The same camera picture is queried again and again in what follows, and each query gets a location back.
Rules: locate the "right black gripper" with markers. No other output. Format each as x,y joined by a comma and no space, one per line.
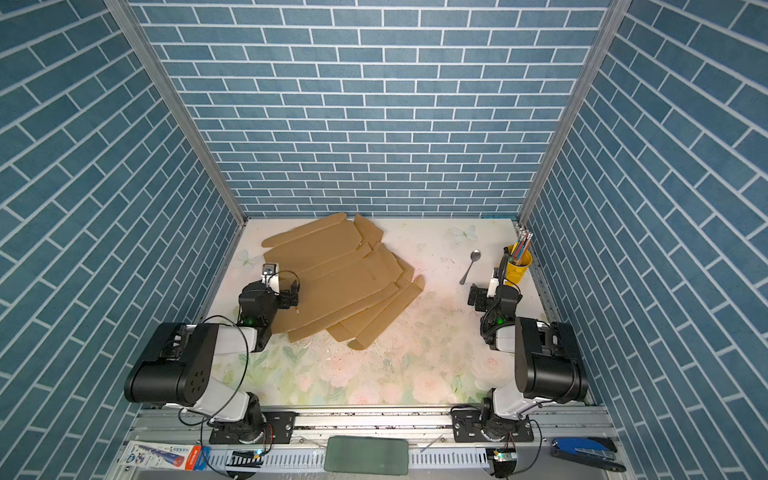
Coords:
480,297

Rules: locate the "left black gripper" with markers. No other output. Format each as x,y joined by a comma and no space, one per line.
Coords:
288,291

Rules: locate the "brown cardboard box sheet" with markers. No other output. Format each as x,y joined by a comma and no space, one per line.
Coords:
350,284

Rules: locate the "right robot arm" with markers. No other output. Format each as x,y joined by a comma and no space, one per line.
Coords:
547,367

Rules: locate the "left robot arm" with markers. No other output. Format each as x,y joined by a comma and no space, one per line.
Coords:
175,368

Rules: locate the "metal spoon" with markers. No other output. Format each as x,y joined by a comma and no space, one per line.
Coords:
475,256

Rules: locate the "yellow pencil cup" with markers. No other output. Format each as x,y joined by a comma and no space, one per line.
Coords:
517,267

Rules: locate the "coloured pencils bundle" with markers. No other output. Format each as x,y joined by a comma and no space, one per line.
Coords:
521,246

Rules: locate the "green rectangular pad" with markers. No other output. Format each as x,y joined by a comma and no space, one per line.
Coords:
367,455

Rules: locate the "blue black pliers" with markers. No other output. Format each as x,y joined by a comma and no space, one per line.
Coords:
596,452

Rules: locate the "white printed package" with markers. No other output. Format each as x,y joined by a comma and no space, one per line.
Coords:
163,456

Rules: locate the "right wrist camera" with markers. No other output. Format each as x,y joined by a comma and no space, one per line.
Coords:
493,283

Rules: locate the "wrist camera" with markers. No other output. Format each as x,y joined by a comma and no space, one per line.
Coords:
493,283
270,273

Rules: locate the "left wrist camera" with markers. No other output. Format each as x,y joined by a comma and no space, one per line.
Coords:
270,273

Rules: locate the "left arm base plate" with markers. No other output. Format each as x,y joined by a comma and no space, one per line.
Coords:
266,428

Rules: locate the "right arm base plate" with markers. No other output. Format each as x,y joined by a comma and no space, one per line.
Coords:
471,425

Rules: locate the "aluminium front rail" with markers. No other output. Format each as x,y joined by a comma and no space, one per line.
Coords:
429,431

